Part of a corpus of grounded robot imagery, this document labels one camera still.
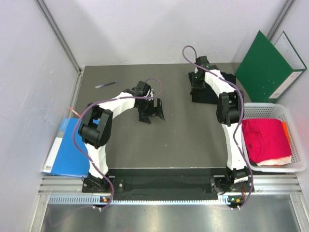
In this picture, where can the black t-shirt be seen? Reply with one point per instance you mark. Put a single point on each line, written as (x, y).
(207, 95)

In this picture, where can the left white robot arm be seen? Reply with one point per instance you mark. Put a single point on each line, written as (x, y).
(96, 127)

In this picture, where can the red pen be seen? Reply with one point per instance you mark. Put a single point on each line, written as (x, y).
(74, 112)

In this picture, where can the white plastic basket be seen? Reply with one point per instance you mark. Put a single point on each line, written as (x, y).
(277, 111)

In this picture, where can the blue folder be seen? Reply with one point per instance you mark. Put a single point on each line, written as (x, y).
(65, 158)

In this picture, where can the orange t-shirt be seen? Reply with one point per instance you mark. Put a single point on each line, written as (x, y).
(286, 131)

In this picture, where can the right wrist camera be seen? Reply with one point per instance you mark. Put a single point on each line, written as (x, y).
(202, 61)

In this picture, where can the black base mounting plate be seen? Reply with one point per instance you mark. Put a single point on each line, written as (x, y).
(171, 184)

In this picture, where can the blue marker pen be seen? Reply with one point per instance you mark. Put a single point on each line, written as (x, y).
(106, 84)

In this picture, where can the grey slotted cable duct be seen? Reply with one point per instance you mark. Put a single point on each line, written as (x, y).
(102, 200)

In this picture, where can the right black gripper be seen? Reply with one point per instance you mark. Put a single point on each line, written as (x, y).
(194, 85)

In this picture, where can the white t-shirt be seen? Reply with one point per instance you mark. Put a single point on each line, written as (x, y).
(276, 162)

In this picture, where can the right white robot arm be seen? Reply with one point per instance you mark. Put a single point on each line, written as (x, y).
(230, 113)

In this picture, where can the green ring binder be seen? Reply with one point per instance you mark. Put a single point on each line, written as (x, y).
(268, 69)

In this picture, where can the magenta t-shirt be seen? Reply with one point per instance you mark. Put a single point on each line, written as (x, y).
(265, 139)

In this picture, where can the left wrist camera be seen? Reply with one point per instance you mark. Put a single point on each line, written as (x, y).
(143, 89)

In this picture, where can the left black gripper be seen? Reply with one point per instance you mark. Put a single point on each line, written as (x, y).
(157, 110)

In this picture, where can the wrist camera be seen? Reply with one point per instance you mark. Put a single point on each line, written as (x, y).
(143, 89)
(202, 61)

